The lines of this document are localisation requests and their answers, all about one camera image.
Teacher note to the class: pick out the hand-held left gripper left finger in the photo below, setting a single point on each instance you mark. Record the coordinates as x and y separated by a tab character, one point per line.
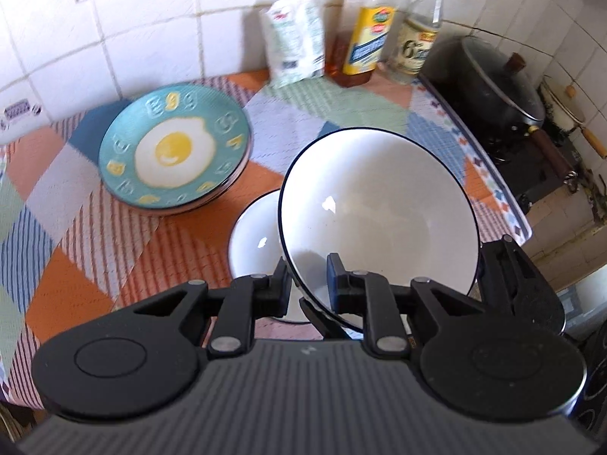
284	289

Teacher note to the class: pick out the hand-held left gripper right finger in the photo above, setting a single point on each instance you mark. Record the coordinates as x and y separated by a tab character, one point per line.
334	284

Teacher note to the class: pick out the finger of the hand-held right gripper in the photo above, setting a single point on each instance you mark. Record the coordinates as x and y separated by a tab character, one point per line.
322	321
498	265

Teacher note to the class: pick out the white bowl blue rim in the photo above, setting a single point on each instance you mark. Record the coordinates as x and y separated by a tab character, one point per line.
379	199
256	241

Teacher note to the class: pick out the teal egg print plate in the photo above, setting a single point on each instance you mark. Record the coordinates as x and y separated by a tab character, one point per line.
175	147

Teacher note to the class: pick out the colourful patchwork mat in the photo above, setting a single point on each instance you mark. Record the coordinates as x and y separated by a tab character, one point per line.
166	256

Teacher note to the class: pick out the black wok with lid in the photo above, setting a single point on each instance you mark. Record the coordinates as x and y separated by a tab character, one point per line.
479	80

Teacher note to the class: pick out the clear yellow cap vinegar bottle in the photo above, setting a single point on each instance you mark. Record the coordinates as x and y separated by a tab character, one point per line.
417	42

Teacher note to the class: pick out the white seasoning packet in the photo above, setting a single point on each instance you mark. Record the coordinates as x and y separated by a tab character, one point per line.
294	38

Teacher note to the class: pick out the yellow label oil bottle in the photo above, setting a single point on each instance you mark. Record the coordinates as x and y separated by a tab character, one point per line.
372	33

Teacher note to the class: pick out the wall sticker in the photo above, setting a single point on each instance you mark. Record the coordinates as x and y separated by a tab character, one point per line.
19	111

